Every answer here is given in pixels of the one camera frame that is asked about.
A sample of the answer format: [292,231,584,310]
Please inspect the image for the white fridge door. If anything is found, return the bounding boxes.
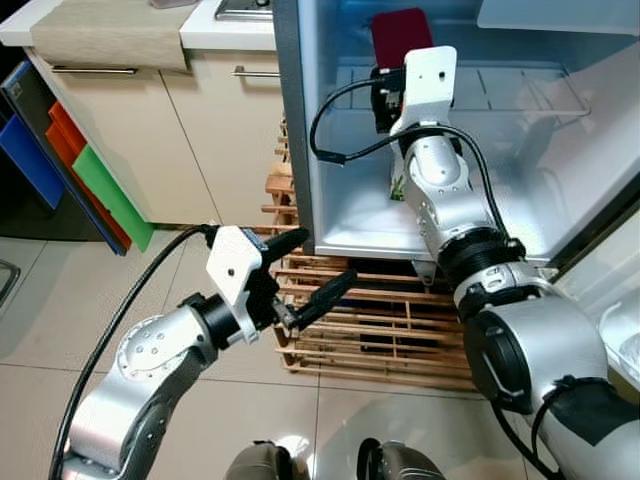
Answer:
[555,195,640,401]

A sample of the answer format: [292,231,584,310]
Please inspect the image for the blue board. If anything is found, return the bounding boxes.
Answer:
[0,115,66,211]

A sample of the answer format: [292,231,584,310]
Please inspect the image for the clear fridge shelf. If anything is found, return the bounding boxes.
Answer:
[335,64,592,123]

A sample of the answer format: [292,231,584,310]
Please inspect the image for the steel cabinet handle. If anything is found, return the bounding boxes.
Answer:
[232,64,277,79]
[51,64,139,77]

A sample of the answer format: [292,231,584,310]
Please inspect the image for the wooden slat rack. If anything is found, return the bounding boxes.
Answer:
[260,118,501,393]

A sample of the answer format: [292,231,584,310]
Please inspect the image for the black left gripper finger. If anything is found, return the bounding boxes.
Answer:
[260,227,312,266]
[285,269,359,332]

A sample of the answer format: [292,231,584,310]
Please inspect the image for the orange board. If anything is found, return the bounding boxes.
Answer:
[44,100,133,249]

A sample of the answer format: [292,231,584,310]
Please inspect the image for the beige countertop cloth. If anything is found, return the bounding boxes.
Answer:
[28,0,216,71]

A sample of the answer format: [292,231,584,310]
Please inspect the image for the green white packet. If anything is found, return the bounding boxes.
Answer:
[389,167,410,204]

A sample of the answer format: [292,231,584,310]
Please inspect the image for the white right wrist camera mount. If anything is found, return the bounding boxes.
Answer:
[389,45,459,138]

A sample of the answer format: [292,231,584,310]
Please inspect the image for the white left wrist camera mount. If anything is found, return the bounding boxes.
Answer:
[205,225,267,308]

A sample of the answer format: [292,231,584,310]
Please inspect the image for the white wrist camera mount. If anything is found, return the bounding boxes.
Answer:
[205,225,267,308]
[389,45,459,138]

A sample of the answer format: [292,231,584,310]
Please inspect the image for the small grey fridge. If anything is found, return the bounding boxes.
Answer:
[271,0,640,269]

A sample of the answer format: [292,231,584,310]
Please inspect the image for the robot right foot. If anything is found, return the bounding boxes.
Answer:
[355,437,446,480]

